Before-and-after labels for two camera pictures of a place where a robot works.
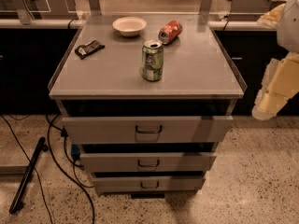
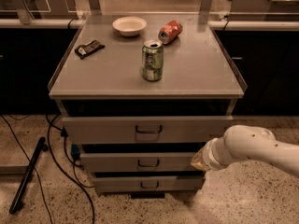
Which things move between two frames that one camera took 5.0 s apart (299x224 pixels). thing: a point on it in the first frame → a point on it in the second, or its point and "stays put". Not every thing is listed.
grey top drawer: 148,129 stays put
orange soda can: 169,32 stays put
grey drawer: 148,161 stays put
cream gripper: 290,27 → 210,156
